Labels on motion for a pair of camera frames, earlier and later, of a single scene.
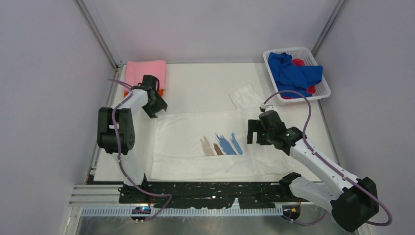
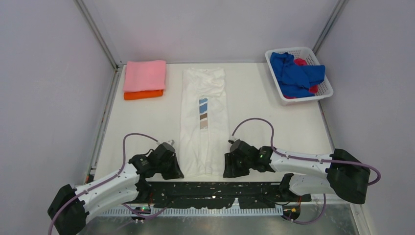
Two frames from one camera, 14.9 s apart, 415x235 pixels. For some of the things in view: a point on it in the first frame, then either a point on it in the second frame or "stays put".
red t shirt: x=310 y=89 stays put
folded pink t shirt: x=135 y=70 stays put
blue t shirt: x=288 y=76 stays put
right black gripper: x=254 y=125 -> x=231 y=170
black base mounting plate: x=197 y=195 stays put
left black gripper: x=161 y=105 -> x=175 y=173
